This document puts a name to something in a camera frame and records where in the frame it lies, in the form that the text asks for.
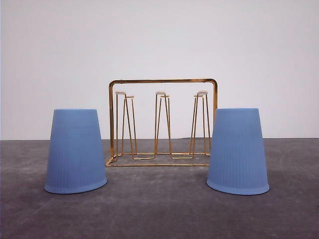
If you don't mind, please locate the blue ribbed cup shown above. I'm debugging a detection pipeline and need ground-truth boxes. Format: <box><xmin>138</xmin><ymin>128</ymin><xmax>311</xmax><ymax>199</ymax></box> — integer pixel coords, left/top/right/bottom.
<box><xmin>207</xmin><ymin>108</ymin><xmax>270</xmax><ymax>195</ymax></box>
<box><xmin>44</xmin><ymin>109</ymin><xmax>108</xmax><ymax>194</ymax></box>

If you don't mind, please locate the gold wire cup rack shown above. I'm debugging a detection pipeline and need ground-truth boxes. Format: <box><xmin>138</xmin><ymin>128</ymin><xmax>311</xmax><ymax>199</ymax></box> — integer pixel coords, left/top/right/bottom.
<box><xmin>106</xmin><ymin>79</ymin><xmax>218</xmax><ymax>167</ymax></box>

